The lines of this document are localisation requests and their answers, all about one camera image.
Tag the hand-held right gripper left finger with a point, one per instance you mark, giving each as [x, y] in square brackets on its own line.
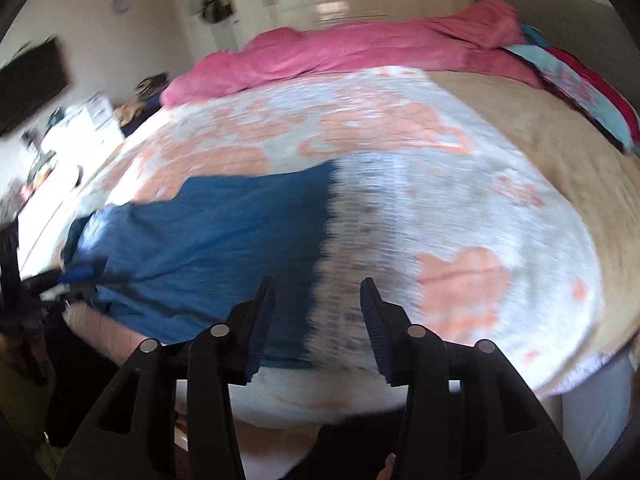
[261, 330]

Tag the tan cloth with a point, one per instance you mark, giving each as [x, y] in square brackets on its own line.
[131, 109]

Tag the grey black hanging bag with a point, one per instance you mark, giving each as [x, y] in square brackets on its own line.
[227, 5]

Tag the blue denim pants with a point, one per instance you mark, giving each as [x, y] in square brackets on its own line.
[200, 245]

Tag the white drawer cabinet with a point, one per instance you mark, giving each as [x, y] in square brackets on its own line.
[85, 120]

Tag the beige quilted bed cover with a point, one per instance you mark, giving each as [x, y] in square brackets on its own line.
[565, 160]

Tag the white peach fleece blanket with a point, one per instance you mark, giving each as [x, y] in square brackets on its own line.
[380, 125]

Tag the pink duvet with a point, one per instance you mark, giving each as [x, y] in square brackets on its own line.
[350, 45]

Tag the black wall television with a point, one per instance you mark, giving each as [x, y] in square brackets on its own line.
[30, 85]

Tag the person's right hand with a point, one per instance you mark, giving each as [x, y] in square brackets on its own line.
[386, 467]

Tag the magenta pillow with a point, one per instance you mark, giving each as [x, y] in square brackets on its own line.
[600, 80]

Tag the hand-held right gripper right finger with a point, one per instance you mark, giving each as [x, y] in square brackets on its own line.
[375, 330]

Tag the white door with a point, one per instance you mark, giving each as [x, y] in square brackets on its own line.
[220, 35]

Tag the white desk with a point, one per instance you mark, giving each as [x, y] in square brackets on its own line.
[55, 195]

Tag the grey headboard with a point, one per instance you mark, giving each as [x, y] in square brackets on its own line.
[575, 20]

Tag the round wall clock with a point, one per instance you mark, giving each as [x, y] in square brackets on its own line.
[121, 4]

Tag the person's leg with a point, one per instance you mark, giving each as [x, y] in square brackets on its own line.
[350, 445]

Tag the dark folded clothes pile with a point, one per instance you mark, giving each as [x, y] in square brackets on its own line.
[152, 82]

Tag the white bed base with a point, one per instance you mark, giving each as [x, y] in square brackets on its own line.
[600, 410]

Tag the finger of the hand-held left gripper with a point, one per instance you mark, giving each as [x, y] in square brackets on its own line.
[75, 296]
[75, 276]

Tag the teal patterned pillow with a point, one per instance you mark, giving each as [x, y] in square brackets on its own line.
[585, 95]

